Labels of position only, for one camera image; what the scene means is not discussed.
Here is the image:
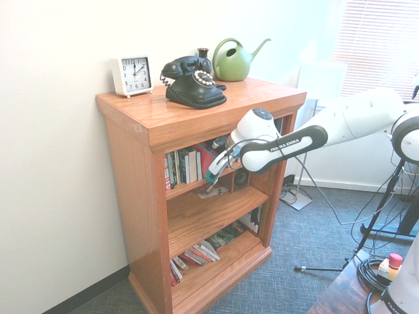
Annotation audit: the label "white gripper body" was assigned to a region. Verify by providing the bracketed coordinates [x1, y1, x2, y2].
[208, 150, 236, 180]

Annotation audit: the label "teal Song of Achilles book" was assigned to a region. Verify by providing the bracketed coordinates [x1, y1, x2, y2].
[195, 141, 221, 188]

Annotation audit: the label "round black speaker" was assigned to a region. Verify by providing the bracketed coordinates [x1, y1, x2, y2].
[234, 167, 251, 189]

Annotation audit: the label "small loose papers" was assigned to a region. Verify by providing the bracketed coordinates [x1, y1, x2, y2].
[197, 184, 229, 200]

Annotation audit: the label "thin paperback book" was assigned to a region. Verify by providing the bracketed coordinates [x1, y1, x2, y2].
[172, 149, 181, 186]

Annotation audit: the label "red white spine book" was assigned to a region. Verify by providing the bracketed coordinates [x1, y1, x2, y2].
[164, 152, 173, 191]

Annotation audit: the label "wooden bookshelf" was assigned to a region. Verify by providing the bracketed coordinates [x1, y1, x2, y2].
[95, 77, 308, 314]

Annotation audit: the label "white book black figures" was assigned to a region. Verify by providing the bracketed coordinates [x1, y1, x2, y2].
[240, 205, 264, 236]

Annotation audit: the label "camouflage cover book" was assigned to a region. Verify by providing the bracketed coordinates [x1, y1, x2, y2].
[205, 224, 247, 251]

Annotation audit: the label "black rotary telephone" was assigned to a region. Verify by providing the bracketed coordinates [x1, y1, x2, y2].
[159, 56, 228, 110]

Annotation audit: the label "red cover leaning book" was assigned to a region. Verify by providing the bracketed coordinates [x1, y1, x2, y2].
[183, 247, 210, 266]

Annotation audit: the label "green plastic watering can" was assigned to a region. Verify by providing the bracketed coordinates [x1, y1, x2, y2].
[212, 37, 272, 82]

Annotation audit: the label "dark glossy vase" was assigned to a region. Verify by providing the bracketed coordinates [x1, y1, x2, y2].
[196, 47, 211, 67]

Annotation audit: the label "red white leaning book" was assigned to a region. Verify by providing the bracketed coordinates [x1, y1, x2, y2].
[169, 258, 184, 288]

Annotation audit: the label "white square alarm clock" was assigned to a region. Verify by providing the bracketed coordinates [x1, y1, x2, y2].
[110, 55, 155, 99]

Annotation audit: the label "white floor lamp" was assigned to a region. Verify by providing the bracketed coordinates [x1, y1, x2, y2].
[280, 61, 348, 212]

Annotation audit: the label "black tripod stand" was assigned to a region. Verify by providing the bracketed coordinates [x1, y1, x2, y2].
[294, 160, 419, 273]

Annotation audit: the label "white window blinds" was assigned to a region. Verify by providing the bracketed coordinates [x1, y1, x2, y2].
[330, 0, 419, 99]

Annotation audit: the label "yellow emergency stop button box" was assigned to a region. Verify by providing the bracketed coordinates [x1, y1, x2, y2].
[378, 253, 404, 283]

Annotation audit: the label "coiled black cable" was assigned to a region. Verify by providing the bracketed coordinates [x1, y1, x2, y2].
[356, 254, 391, 292]

